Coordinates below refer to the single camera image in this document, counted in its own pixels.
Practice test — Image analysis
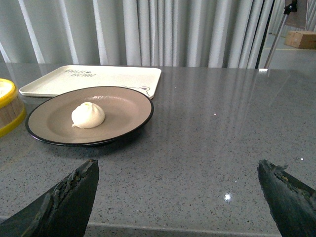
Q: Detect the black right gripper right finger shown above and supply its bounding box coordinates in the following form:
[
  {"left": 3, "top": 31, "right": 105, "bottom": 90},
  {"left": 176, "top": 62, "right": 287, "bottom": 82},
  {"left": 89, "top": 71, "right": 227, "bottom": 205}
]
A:
[{"left": 258, "top": 159, "right": 316, "bottom": 237}]

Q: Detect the brown plate with black rim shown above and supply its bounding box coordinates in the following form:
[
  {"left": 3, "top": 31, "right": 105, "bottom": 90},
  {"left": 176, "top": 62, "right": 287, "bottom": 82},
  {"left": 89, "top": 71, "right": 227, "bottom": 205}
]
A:
[{"left": 25, "top": 86, "right": 154, "bottom": 146}]

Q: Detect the cardboard box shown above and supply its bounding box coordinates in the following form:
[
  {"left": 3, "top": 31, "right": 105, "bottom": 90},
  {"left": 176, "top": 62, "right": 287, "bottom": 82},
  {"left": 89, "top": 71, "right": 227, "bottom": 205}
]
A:
[{"left": 284, "top": 31, "right": 316, "bottom": 49}]

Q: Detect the bamboo steamer with yellow rims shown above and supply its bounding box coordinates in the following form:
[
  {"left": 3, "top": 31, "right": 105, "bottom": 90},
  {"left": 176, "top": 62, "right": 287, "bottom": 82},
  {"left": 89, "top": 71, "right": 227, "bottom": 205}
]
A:
[{"left": 0, "top": 79, "right": 26, "bottom": 137}]

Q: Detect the white steamed bun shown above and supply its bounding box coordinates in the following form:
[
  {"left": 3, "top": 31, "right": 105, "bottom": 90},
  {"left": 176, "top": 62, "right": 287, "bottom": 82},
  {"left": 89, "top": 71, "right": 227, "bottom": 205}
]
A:
[{"left": 71, "top": 102, "right": 105, "bottom": 129}]

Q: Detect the cream rectangular tray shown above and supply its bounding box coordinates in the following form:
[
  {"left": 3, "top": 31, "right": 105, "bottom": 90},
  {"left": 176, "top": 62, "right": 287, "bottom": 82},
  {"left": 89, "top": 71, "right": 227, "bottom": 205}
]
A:
[{"left": 19, "top": 65, "right": 161, "bottom": 99}]

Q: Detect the metal tripod stand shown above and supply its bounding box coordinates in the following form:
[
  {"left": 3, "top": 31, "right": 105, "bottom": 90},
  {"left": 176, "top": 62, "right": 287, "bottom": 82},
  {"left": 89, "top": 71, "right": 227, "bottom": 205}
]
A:
[{"left": 264, "top": 0, "right": 297, "bottom": 69}]

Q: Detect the grey pleated curtain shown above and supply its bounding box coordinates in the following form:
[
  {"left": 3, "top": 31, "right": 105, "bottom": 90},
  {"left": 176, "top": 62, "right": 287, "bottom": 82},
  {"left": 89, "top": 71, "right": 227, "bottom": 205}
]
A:
[{"left": 0, "top": 0, "right": 274, "bottom": 68}]

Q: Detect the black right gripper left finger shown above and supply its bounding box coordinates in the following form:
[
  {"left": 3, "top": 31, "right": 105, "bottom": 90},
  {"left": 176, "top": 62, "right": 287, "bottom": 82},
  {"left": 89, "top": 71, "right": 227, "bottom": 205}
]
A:
[{"left": 0, "top": 159, "right": 99, "bottom": 237}]

